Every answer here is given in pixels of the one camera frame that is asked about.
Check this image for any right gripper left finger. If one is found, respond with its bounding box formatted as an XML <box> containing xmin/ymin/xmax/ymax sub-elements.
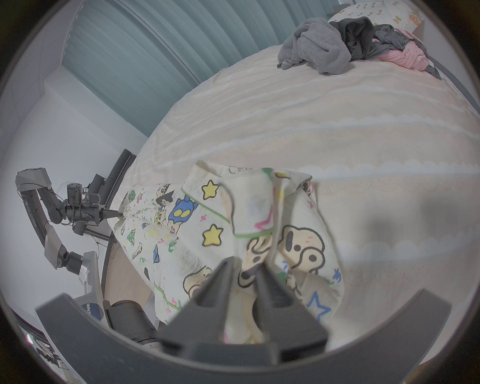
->
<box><xmin>158</xmin><ymin>257</ymin><xmax>238</xmax><ymax>358</ymax></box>

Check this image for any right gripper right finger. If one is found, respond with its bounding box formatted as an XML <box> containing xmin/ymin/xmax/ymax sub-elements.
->
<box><xmin>252</xmin><ymin>266</ymin><xmax>330</xmax><ymax>361</ymax></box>

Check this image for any white printed pyjama top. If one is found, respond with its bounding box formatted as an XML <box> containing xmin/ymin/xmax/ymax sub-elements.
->
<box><xmin>112</xmin><ymin>160</ymin><xmax>345</xmax><ymax>345</ymax></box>

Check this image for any pile of clothes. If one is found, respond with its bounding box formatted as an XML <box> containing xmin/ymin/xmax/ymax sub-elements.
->
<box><xmin>330</xmin><ymin>17</ymin><xmax>442</xmax><ymax>80</ymax></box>

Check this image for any black ribbed panel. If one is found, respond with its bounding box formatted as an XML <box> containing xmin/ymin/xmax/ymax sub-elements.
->
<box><xmin>88</xmin><ymin>148</ymin><xmax>137</xmax><ymax>205</ymax></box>

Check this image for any blue-green curtain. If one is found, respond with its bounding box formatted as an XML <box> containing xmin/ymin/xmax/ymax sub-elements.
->
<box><xmin>62</xmin><ymin>0</ymin><xmax>340</xmax><ymax>145</ymax></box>

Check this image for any bed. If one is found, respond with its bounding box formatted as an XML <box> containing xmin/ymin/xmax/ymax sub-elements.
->
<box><xmin>107</xmin><ymin>0</ymin><xmax>480</xmax><ymax>362</ymax></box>

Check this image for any grey garment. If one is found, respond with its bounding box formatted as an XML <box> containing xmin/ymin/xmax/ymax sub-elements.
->
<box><xmin>277</xmin><ymin>17</ymin><xmax>353</xmax><ymax>76</ymax></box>

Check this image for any white printed pillow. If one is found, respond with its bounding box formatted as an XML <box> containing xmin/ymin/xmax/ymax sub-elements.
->
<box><xmin>328</xmin><ymin>0</ymin><xmax>424</xmax><ymax>36</ymax></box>

